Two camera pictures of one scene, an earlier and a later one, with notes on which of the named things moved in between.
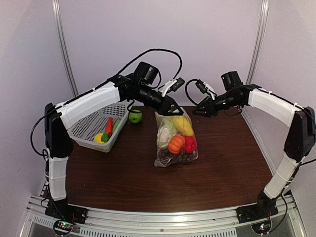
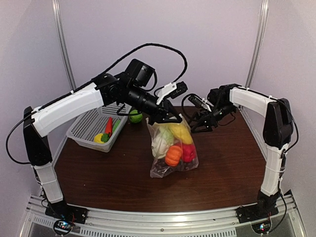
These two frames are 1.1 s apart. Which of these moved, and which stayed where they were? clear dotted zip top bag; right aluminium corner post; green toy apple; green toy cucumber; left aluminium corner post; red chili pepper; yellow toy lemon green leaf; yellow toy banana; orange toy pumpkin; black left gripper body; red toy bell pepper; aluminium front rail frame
Moved: black left gripper body; red toy bell pepper; clear dotted zip top bag; orange toy pumpkin; yellow toy banana
Stayed: left aluminium corner post; green toy apple; green toy cucumber; aluminium front rail frame; yellow toy lemon green leaf; right aluminium corner post; red chili pepper
